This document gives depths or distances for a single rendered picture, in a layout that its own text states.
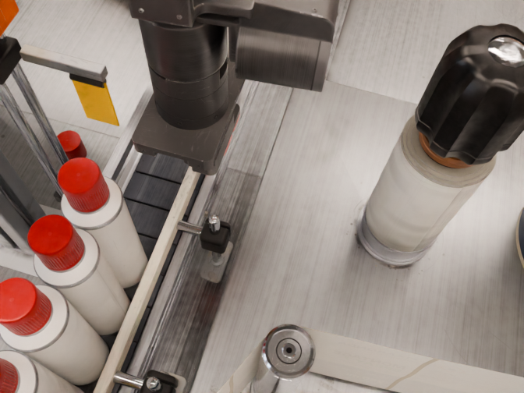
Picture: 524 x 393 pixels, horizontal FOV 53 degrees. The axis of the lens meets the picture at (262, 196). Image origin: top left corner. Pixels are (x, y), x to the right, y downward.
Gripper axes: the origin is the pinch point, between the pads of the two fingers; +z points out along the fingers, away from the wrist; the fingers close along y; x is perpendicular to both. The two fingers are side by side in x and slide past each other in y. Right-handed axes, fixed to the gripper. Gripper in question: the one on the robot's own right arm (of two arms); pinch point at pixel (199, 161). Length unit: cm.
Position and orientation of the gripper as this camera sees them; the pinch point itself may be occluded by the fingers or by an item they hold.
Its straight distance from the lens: 50.7
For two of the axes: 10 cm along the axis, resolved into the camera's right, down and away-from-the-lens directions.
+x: -9.6, -2.6, 0.9
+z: -0.4, 4.7, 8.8
